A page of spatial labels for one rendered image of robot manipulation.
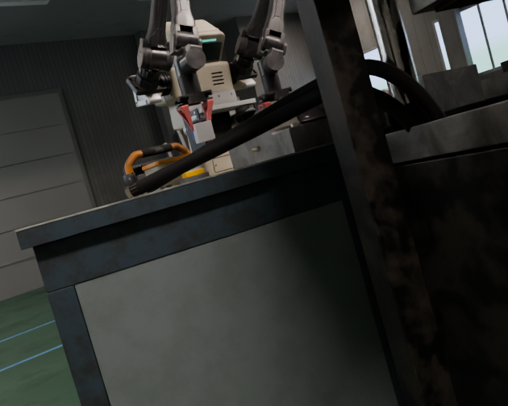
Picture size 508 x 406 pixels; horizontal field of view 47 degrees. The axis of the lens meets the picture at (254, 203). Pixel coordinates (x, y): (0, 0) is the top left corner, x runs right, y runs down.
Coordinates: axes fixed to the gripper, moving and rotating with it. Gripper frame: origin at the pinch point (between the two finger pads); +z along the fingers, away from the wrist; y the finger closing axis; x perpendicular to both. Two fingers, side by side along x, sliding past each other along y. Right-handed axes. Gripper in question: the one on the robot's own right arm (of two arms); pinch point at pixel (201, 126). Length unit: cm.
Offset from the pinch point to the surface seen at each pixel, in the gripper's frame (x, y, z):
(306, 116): -26.0, 20.7, 6.0
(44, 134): 762, -27, -104
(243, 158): 0.7, 10.2, 12.0
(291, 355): -48, -7, 55
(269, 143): -22.4, 10.3, 10.2
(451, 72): -27, 67, 4
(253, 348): -48, -15, 51
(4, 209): 731, -108, -11
